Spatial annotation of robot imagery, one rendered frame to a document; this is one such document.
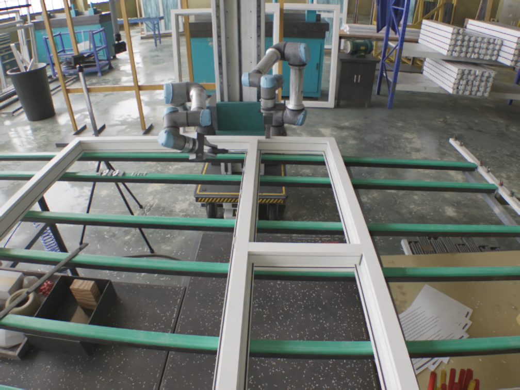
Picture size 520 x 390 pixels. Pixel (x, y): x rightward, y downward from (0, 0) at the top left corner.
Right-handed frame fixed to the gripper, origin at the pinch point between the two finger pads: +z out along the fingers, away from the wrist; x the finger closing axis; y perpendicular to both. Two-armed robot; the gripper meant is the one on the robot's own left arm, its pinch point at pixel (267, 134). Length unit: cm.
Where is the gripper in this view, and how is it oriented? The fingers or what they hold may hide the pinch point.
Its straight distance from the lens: 179.8
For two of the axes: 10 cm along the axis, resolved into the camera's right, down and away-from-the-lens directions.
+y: -10.0, -0.2, 0.3
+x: -0.3, 5.6, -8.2
